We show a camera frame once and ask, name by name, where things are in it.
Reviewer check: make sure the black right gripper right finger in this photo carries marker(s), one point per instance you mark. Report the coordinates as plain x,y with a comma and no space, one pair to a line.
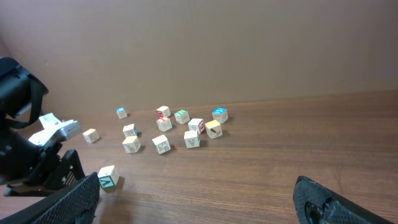
316,204

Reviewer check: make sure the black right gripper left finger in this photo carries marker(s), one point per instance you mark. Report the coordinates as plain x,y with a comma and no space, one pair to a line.
74,204

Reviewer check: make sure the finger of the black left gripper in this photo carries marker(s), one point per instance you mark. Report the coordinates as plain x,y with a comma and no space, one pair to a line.
66,172
24,190

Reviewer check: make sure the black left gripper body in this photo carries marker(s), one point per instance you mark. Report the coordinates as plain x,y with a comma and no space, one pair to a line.
21,103

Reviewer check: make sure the green V block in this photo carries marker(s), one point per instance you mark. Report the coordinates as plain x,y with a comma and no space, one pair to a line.
108,177

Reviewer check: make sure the yellow S block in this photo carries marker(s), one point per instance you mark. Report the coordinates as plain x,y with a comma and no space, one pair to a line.
131,144

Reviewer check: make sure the red I block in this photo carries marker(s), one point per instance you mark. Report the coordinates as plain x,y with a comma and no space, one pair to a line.
164,124

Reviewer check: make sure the red shell block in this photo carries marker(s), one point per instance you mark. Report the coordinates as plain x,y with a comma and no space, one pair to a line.
196,124

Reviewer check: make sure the yellow-top block number 3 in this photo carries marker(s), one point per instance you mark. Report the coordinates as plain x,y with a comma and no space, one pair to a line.
91,135

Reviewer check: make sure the blue Z block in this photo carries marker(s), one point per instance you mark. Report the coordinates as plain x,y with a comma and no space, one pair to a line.
130,130

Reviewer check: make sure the blue-top block far left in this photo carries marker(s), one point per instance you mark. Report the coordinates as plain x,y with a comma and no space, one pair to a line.
121,113

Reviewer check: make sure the blue-top block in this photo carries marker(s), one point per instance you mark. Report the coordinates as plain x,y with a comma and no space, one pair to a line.
121,113
220,114

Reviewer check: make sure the green N block number 8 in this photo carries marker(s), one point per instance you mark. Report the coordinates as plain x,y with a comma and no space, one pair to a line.
161,144

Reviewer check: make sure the red M block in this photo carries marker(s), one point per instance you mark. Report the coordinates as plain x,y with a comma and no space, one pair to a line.
163,111

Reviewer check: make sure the green N top block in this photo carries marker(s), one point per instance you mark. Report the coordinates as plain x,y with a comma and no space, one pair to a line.
182,116

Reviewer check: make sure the yellow-top block right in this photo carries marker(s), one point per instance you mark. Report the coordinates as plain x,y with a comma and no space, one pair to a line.
213,129

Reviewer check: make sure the yellow W block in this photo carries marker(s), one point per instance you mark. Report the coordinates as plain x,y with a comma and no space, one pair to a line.
192,139

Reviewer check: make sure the blue-top block right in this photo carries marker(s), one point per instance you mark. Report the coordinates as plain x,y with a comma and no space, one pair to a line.
220,114

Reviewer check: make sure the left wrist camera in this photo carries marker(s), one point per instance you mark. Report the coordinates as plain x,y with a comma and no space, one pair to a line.
55,130

